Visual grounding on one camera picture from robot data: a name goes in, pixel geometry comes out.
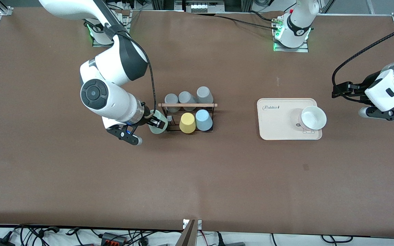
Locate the pale green cup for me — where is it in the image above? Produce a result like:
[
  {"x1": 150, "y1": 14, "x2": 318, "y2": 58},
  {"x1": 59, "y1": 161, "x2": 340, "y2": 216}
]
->
[{"x1": 148, "y1": 111, "x2": 169, "y2": 135}]

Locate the light blue cup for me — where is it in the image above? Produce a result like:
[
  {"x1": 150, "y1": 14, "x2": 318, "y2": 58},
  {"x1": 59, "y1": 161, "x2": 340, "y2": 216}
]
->
[{"x1": 195, "y1": 109, "x2": 214, "y2": 132}]

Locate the grey cup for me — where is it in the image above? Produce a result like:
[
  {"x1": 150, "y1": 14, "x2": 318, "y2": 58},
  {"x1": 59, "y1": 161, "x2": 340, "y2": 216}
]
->
[
  {"x1": 178, "y1": 91, "x2": 198, "y2": 111},
  {"x1": 165, "y1": 93, "x2": 180, "y2": 113},
  {"x1": 196, "y1": 86, "x2": 214, "y2": 105}
]

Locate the yellow cup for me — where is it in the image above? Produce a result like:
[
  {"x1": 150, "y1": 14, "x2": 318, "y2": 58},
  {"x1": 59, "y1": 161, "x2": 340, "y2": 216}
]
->
[{"x1": 179, "y1": 112, "x2": 196, "y2": 134}]

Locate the white bowl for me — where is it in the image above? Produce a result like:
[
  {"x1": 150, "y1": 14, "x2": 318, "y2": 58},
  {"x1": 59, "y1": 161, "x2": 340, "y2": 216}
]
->
[{"x1": 299, "y1": 106, "x2": 327, "y2": 132}]

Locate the beige plastic tray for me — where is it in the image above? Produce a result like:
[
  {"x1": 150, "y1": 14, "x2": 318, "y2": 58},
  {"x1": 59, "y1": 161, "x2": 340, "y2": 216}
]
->
[{"x1": 257, "y1": 98, "x2": 323, "y2": 141}]

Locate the black red terminal connector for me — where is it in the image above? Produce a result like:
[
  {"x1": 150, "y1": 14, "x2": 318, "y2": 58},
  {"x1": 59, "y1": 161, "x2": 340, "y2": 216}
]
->
[{"x1": 101, "y1": 232, "x2": 128, "y2": 245}]

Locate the grey device box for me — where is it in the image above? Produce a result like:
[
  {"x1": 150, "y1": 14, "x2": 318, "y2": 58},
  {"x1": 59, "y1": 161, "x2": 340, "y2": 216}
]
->
[{"x1": 185, "y1": 0, "x2": 225, "y2": 13}]

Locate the black plug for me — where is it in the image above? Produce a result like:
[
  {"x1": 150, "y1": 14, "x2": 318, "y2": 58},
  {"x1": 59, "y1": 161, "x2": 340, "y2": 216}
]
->
[{"x1": 217, "y1": 232, "x2": 246, "y2": 246}]

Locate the black power adapter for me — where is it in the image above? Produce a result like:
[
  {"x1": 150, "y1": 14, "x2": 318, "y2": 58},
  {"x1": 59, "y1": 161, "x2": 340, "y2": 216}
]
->
[{"x1": 0, "y1": 232, "x2": 15, "y2": 246}]

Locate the black wire cup rack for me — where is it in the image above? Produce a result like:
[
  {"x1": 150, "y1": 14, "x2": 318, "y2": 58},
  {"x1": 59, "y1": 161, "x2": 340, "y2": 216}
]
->
[{"x1": 158, "y1": 102, "x2": 218, "y2": 133}]

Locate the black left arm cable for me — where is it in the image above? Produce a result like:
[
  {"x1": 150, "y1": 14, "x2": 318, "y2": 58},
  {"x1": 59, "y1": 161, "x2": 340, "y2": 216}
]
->
[{"x1": 332, "y1": 20, "x2": 394, "y2": 90}]

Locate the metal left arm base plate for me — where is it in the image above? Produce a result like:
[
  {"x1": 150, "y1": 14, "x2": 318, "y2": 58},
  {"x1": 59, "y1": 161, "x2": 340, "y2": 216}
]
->
[{"x1": 273, "y1": 17, "x2": 310, "y2": 53}]

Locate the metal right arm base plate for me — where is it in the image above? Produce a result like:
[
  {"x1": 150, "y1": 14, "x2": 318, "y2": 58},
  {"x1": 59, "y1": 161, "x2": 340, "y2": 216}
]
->
[{"x1": 92, "y1": 10, "x2": 130, "y2": 48}]

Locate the white post bracket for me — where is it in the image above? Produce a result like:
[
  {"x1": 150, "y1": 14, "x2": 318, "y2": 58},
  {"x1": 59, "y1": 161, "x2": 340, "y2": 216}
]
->
[{"x1": 183, "y1": 219, "x2": 203, "y2": 230}]

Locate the wooden camera post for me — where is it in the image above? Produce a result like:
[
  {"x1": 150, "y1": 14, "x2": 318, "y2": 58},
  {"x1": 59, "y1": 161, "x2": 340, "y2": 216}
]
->
[{"x1": 175, "y1": 219, "x2": 197, "y2": 246}]

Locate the black cable on table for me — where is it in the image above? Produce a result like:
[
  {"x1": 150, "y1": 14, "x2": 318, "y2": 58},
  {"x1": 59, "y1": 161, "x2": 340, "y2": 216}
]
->
[{"x1": 192, "y1": 11, "x2": 281, "y2": 29}]

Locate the black floor cable bundle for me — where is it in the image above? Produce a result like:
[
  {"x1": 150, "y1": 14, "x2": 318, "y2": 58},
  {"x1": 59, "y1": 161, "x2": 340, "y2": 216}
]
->
[{"x1": 12, "y1": 224, "x2": 95, "y2": 246}]

